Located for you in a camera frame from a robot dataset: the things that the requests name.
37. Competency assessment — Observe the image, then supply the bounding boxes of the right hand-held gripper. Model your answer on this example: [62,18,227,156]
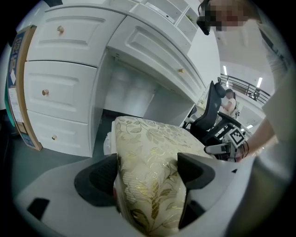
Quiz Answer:
[204,126,247,162]

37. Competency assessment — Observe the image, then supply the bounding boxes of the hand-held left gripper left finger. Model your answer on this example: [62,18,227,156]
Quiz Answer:
[13,154,131,237]

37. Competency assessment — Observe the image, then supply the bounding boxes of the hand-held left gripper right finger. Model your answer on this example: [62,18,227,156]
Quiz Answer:
[177,152,254,237]

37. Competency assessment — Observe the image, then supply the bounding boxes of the cream upholstered stool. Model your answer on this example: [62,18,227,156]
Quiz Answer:
[104,115,216,237]

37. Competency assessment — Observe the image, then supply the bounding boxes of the white desk with hutch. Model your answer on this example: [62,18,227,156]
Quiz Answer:
[24,0,210,158]

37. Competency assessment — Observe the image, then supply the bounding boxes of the person's right forearm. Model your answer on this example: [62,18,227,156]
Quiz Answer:
[244,117,278,161]

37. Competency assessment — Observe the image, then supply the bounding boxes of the black wrist band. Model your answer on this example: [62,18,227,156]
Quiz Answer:
[241,140,250,159]

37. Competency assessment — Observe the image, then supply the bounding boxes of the black mesh office chair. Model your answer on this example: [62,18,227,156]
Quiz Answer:
[182,80,246,149]

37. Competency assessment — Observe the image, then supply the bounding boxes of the black railing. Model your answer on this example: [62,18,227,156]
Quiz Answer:
[220,73,271,103]

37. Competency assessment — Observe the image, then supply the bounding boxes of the person's grey trousers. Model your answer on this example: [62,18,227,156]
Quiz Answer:
[228,138,296,237]

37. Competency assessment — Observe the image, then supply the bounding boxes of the person's light shirt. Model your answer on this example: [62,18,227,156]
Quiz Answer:
[240,18,296,145]

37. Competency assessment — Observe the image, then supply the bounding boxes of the flat cardboard box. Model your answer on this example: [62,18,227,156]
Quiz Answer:
[5,25,43,152]

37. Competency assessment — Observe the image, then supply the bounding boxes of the person's head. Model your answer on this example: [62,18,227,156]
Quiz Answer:
[203,0,258,33]

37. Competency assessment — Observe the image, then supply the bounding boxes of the black head-worn camera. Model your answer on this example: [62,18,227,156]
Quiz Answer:
[196,1,211,36]

